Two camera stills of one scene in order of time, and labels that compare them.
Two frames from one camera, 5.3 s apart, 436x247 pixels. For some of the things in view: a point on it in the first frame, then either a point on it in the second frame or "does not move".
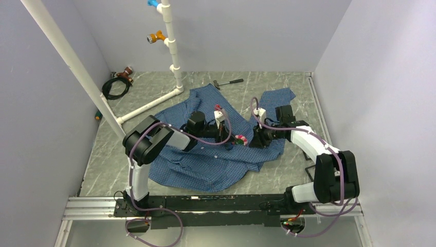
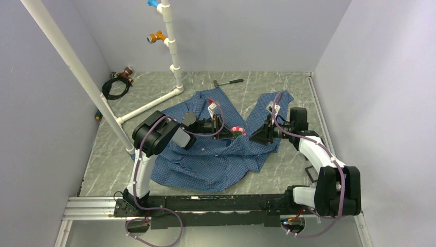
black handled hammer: x=217 y=86 does not move
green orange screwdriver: x=98 y=116 does not move
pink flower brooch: x=241 y=139 -> x=238 y=130
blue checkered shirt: x=205 y=166 does not move
